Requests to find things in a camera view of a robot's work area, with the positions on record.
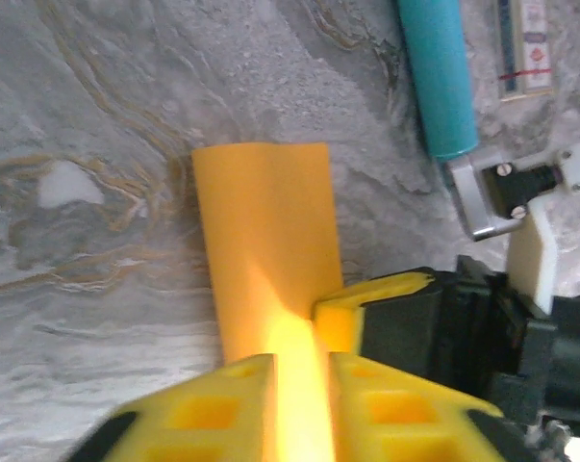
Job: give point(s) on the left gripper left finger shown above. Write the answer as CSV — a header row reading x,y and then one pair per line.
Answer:
x,y
198,414

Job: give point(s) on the small printed card box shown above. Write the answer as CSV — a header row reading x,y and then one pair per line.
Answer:
x,y
535,48

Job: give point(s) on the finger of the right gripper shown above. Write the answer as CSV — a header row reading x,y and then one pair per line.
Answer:
x,y
337,327
390,286

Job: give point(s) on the orange paper sheet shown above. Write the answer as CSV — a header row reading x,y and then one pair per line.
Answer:
x,y
265,231

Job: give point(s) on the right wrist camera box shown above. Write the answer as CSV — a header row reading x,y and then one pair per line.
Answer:
x,y
511,187

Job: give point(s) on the teal marker pen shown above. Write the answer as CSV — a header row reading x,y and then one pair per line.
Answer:
x,y
438,72

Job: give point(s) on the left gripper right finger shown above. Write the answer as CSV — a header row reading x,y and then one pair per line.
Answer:
x,y
405,414

